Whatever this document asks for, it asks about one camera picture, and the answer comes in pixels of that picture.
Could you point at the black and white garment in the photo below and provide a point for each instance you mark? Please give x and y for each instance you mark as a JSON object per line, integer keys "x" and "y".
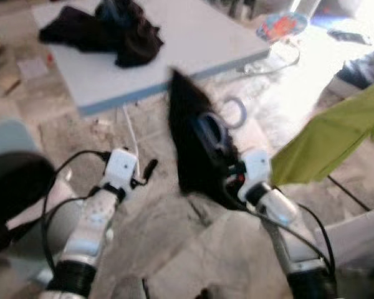
{"x": 15, "y": 180}

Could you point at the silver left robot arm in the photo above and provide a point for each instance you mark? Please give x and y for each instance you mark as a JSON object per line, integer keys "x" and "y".
{"x": 90, "y": 218}

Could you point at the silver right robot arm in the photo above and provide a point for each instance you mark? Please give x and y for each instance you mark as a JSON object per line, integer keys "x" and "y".
{"x": 277, "y": 208}

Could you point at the lime green shirt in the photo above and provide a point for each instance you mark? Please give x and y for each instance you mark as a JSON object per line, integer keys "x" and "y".
{"x": 324, "y": 140}

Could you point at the grey robot left leg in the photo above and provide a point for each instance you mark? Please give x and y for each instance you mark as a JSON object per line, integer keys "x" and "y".
{"x": 128, "y": 289}

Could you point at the black brown crumpled garment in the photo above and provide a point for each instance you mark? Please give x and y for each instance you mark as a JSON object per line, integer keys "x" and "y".
{"x": 140, "y": 43}

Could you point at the pale grey folding table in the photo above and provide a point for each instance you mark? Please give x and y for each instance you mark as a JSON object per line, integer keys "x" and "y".
{"x": 193, "y": 37}

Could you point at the small red item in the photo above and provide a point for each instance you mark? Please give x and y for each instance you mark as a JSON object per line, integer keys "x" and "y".
{"x": 49, "y": 58}

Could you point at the pale paper sheet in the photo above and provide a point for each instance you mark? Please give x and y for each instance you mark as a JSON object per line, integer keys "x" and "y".
{"x": 33, "y": 68}

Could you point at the colourful baby bouncer seat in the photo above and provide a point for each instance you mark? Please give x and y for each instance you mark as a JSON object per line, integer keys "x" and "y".
{"x": 280, "y": 26}

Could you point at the brown cardboard piece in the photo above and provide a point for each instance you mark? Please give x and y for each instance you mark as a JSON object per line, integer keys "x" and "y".
{"x": 8, "y": 86}

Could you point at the navy floor mattress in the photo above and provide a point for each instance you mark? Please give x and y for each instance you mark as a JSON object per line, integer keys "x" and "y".
{"x": 361, "y": 73}

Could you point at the blue floor mat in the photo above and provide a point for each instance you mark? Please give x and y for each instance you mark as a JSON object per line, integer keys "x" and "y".
{"x": 327, "y": 22}

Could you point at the small black floor garment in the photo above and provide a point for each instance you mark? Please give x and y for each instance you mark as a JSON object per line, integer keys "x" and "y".
{"x": 349, "y": 36}

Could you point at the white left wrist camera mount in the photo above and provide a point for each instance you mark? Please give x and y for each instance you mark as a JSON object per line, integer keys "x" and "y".
{"x": 120, "y": 167}

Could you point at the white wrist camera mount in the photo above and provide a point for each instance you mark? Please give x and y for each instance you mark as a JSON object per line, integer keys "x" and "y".
{"x": 120, "y": 167}
{"x": 255, "y": 169}

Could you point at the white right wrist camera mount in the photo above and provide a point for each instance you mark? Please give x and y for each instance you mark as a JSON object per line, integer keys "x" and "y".
{"x": 255, "y": 169}

